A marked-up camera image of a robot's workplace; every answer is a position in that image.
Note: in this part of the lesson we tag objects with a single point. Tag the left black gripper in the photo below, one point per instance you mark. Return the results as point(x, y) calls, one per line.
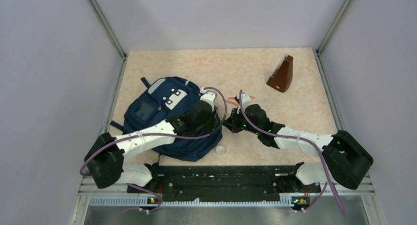
point(213, 120)

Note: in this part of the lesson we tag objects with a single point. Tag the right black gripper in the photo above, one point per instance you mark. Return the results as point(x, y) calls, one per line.
point(231, 123)

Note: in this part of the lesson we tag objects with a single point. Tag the navy blue student backpack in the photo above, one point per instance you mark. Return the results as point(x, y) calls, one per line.
point(164, 98)

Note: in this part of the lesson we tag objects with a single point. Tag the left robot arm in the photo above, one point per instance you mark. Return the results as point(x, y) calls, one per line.
point(107, 160)

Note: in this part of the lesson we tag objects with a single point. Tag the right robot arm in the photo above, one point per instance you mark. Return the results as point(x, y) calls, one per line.
point(342, 159)

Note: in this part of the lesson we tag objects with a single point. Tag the brown wooden metronome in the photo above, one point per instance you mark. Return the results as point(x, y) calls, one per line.
point(282, 76)

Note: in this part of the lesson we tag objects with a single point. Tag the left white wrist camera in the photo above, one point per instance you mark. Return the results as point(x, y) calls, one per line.
point(209, 96)

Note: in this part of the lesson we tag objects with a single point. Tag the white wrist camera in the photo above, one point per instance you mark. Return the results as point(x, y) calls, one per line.
point(243, 99)
point(209, 96)

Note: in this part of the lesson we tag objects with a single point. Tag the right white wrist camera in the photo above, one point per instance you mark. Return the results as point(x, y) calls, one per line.
point(243, 99)

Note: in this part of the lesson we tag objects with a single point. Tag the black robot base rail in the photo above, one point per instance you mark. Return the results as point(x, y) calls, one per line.
point(228, 183)

